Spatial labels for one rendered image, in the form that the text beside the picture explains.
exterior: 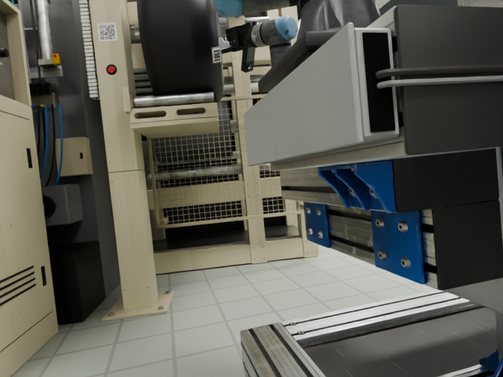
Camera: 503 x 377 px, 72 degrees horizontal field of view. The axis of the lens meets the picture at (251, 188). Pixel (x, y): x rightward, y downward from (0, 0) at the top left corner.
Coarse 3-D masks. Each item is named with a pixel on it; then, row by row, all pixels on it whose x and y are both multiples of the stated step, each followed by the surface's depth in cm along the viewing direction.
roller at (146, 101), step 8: (136, 96) 144; (144, 96) 144; (152, 96) 144; (160, 96) 144; (168, 96) 144; (176, 96) 144; (184, 96) 145; (192, 96) 145; (200, 96) 145; (208, 96) 146; (136, 104) 143; (144, 104) 144; (152, 104) 144; (160, 104) 145; (168, 104) 146; (176, 104) 146
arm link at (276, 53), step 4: (276, 44) 114; (280, 44) 113; (284, 44) 113; (288, 44) 114; (272, 48) 115; (276, 48) 114; (280, 48) 114; (284, 48) 114; (288, 48) 114; (272, 52) 115; (276, 52) 114; (280, 52) 114; (284, 52) 114; (272, 56) 116; (276, 56) 115; (280, 56) 114; (272, 60) 116; (276, 60) 115; (272, 64) 117
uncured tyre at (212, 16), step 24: (144, 0) 130; (168, 0) 130; (192, 0) 131; (144, 24) 131; (168, 24) 130; (192, 24) 131; (216, 24) 136; (144, 48) 135; (168, 48) 133; (192, 48) 134; (168, 72) 138; (192, 72) 139; (216, 72) 143; (216, 96) 155
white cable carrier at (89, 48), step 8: (80, 0) 149; (88, 0) 151; (80, 8) 148; (88, 8) 150; (88, 16) 149; (88, 24) 149; (88, 32) 149; (88, 40) 149; (88, 48) 149; (88, 56) 150; (88, 64) 149; (88, 72) 151; (96, 72) 154; (88, 80) 149; (96, 80) 150; (96, 88) 150; (96, 96) 150
